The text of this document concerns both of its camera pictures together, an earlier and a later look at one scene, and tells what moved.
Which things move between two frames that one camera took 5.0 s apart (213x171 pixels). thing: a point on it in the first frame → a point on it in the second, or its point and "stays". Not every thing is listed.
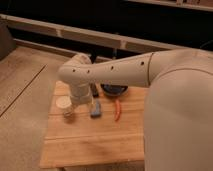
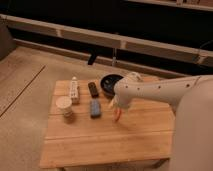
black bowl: [113, 89] stays
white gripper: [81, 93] → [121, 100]
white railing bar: [93, 37] stays
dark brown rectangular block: [94, 89] stays
